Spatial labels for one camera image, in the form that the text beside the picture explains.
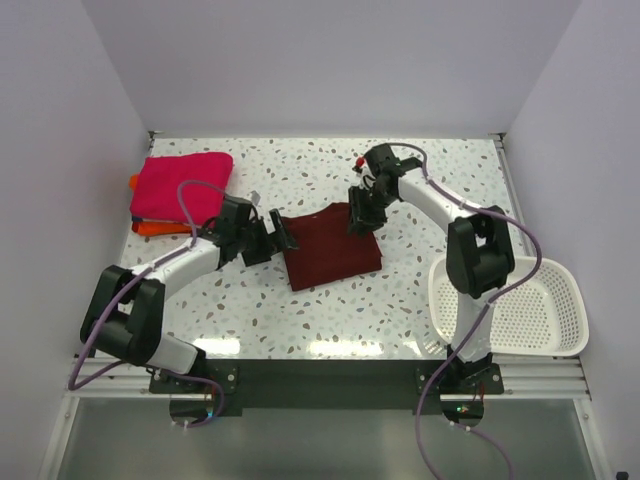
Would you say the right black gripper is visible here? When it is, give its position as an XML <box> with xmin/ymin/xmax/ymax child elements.
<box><xmin>346</xmin><ymin>185</ymin><xmax>396</xmax><ymax>238</ymax></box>

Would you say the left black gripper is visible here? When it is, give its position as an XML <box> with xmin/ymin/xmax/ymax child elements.
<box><xmin>235</xmin><ymin>208</ymin><xmax>297</xmax><ymax>266</ymax></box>

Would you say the dark red t-shirt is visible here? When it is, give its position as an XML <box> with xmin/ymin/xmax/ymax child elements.
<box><xmin>283</xmin><ymin>203</ymin><xmax>382</xmax><ymax>292</ymax></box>

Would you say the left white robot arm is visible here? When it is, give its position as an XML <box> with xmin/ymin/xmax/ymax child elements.
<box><xmin>80</xmin><ymin>196</ymin><xmax>298</xmax><ymax>392</ymax></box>

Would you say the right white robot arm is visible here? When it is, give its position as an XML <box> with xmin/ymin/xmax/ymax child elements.
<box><xmin>348</xmin><ymin>142</ymin><xmax>515</xmax><ymax>393</ymax></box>

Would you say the folded pink t-shirt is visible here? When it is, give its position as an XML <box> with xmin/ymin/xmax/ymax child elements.
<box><xmin>130</xmin><ymin>152</ymin><xmax>234</xmax><ymax>225</ymax></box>

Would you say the folded orange t-shirt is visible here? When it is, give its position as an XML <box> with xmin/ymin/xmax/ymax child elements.
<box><xmin>128</xmin><ymin>174</ymin><xmax>191</xmax><ymax>237</ymax></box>

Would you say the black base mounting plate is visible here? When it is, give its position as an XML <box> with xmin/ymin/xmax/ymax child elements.
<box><xmin>148</xmin><ymin>357</ymin><xmax>503</xmax><ymax>419</ymax></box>

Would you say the white perforated plastic basket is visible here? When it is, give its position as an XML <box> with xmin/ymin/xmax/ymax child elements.
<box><xmin>428</xmin><ymin>255</ymin><xmax>589</xmax><ymax>357</ymax></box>

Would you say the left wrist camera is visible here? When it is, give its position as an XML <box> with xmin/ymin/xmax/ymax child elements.
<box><xmin>250</xmin><ymin>191</ymin><xmax>261</xmax><ymax>206</ymax></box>

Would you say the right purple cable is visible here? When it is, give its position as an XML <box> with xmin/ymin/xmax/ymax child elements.
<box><xmin>389</xmin><ymin>142</ymin><xmax>544</xmax><ymax>480</ymax></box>

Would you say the aluminium extrusion rail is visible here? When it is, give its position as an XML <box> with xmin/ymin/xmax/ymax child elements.
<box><xmin>65</xmin><ymin>355</ymin><xmax>591</xmax><ymax>400</ymax></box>

